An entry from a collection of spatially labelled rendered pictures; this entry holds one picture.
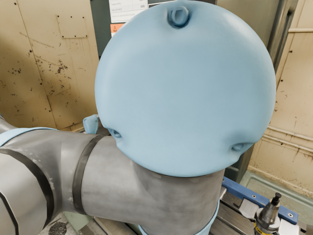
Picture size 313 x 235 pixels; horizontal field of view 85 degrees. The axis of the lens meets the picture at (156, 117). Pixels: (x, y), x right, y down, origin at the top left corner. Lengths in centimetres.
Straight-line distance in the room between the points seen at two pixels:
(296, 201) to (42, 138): 174
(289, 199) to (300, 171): 24
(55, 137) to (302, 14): 137
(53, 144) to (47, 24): 146
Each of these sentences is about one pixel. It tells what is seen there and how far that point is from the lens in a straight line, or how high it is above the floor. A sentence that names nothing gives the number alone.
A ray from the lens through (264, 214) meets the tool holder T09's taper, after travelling 68.
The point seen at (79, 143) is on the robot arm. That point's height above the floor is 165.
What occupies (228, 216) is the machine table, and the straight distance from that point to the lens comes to 107.
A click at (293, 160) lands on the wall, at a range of 165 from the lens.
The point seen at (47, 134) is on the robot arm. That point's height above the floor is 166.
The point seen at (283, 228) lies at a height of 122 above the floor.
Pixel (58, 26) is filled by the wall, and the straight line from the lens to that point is 163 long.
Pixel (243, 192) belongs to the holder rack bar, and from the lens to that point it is 73.
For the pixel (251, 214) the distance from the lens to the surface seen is 70.
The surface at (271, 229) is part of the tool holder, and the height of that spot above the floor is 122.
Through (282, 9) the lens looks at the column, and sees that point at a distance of 107.
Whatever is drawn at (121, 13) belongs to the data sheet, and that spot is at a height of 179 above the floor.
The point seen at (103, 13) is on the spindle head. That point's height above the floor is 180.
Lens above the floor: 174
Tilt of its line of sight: 27 degrees down
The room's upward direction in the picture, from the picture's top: 1 degrees counter-clockwise
